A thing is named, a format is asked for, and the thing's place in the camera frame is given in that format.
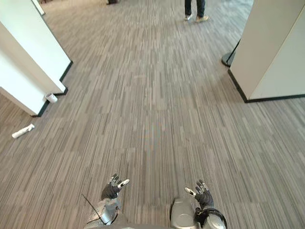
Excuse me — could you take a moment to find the silver robot leg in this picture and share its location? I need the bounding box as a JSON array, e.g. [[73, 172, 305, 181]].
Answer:
[[169, 198, 197, 229]]

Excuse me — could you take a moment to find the white paper cup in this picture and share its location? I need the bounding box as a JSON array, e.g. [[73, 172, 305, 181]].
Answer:
[[43, 93, 58, 103]]

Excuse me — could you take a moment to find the person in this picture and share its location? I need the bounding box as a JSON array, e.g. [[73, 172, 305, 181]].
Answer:
[[183, 0, 210, 23]]

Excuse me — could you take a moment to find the black stanchion base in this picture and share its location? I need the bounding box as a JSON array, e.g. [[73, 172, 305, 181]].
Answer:
[[221, 39, 241, 67]]

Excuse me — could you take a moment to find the white rolled paper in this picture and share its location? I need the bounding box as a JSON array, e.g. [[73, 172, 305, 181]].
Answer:
[[11, 123, 35, 139]]

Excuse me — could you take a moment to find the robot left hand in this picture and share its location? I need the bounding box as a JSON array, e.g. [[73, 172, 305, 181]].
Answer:
[[101, 173, 130, 200]]

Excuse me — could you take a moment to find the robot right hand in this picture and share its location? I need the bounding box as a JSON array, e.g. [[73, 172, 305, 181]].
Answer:
[[184, 179, 214, 208]]

